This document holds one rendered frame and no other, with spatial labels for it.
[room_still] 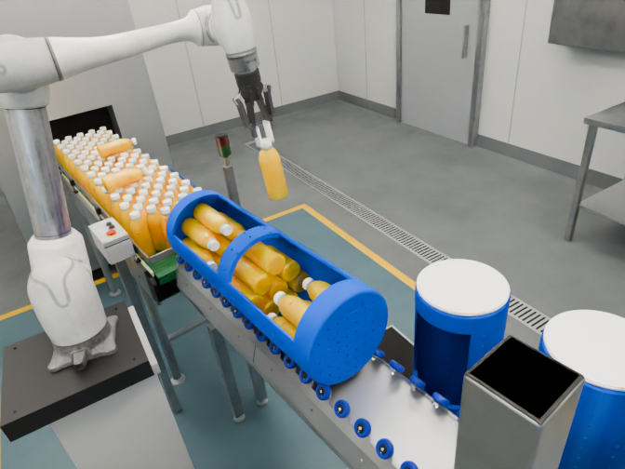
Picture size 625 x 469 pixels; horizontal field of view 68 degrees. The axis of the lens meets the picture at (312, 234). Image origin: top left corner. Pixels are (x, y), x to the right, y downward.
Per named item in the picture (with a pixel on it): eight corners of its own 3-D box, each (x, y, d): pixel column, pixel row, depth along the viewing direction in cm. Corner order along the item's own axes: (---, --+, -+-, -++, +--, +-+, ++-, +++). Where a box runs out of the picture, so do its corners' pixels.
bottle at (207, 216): (210, 217, 180) (234, 234, 168) (194, 222, 177) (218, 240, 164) (208, 200, 177) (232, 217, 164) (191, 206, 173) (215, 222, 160)
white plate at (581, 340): (699, 372, 109) (698, 376, 109) (610, 300, 132) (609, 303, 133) (594, 401, 105) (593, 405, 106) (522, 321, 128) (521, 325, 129)
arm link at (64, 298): (50, 355, 125) (15, 288, 115) (47, 322, 139) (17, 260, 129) (112, 331, 131) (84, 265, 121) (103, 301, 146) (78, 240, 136)
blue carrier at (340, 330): (312, 405, 121) (305, 320, 107) (173, 267, 182) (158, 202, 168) (387, 354, 136) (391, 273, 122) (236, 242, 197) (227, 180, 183)
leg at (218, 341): (237, 424, 230) (210, 331, 197) (232, 417, 234) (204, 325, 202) (247, 418, 233) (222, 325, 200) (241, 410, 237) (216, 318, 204)
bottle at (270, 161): (266, 201, 158) (252, 151, 148) (271, 190, 164) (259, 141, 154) (285, 199, 156) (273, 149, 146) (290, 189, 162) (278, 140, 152)
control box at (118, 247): (111, 265, 180) (102, 243, 175) (96, 246, 194) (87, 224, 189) (136, 254, 185) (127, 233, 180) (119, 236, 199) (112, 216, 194)
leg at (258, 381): (260, 408, 237) (238, 315, 204) (255, 401, 241) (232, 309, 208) (270, 402, 240) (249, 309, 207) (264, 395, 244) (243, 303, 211)
